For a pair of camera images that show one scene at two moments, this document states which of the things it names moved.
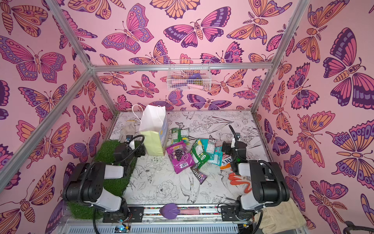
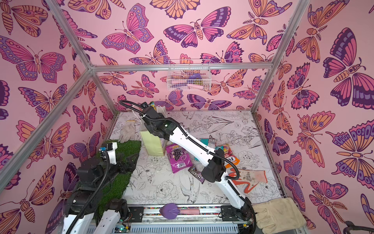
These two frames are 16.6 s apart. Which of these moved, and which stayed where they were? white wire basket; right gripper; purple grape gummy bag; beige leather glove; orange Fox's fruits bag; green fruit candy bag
Moved: green fruit candy bag; right gripper
Stayed: purple grape gummy bag; beige leather glove; orange Fox's fruits bag; white wire basket
